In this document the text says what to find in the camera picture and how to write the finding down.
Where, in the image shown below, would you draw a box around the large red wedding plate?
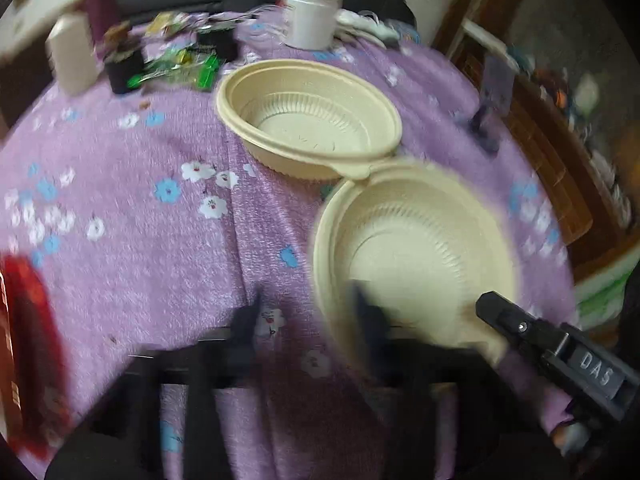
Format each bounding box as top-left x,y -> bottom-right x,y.
1,254 -> 70,458

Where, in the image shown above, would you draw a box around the white plastic bottle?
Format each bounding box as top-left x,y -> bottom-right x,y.
46,12 -> 100,96

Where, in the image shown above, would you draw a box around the white plastic jar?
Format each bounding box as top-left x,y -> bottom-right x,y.
282,0 -> 343,51

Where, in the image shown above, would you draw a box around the purple thermos bottle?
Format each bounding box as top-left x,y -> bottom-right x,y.
84,0 -> 120,42

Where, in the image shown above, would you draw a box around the cream plastic bowl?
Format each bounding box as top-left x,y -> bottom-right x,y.
310,158 -> 520,373
216,60 -> 402,181

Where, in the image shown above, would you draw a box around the black small container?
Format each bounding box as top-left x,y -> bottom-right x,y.
103,46 -> 145,96

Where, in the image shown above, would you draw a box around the green snack packets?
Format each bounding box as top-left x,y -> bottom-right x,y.
126,47 -> 221,91

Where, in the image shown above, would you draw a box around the white gloves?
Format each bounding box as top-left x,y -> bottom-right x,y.
335,9 -> 400,44

